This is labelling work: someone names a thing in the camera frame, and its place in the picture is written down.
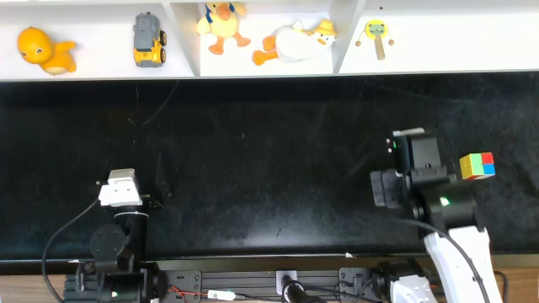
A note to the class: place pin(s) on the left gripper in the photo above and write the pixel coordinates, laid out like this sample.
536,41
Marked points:
151,202

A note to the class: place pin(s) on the grey and yellow toy truck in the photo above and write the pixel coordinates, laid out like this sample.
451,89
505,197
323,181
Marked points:
148,40

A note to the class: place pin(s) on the yellow rubber duck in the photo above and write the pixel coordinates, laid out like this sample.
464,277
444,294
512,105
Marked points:
38,46

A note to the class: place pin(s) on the yellow rattle drum toy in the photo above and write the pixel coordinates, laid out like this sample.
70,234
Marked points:
377,31

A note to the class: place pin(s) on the many-coloured puzzle cube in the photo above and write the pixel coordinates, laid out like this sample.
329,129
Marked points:
476,166

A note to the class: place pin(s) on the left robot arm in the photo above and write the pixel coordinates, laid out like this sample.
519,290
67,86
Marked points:
122,240

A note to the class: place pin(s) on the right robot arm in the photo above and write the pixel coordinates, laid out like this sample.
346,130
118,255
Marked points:
446,202

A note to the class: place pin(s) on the yellow plush duck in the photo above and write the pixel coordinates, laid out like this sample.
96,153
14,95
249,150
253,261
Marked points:
224,26

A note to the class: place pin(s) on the white plush duck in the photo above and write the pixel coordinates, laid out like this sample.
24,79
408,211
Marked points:
297,44

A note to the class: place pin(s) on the white shelf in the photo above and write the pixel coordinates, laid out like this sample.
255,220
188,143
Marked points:
442,46

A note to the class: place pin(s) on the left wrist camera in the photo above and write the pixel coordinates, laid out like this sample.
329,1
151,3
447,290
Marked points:
121,189

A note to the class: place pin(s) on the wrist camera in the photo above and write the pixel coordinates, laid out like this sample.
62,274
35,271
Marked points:
410,131
121,189

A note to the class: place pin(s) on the mounting rail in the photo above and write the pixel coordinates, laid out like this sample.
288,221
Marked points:
252,286

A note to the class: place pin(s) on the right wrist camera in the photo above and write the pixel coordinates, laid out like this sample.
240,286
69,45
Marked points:
410,131

